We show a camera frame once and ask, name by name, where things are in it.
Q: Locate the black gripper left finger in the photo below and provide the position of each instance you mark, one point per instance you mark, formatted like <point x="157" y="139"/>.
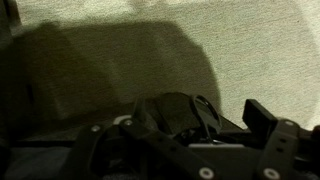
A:
<point x="162" y="157"/>

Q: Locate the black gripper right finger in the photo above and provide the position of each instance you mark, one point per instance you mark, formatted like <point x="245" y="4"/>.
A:
<point x="280" y="138"/>

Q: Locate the large teal zippered bag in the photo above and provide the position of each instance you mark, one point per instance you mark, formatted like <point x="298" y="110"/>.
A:
<point x="106" y="154"/>

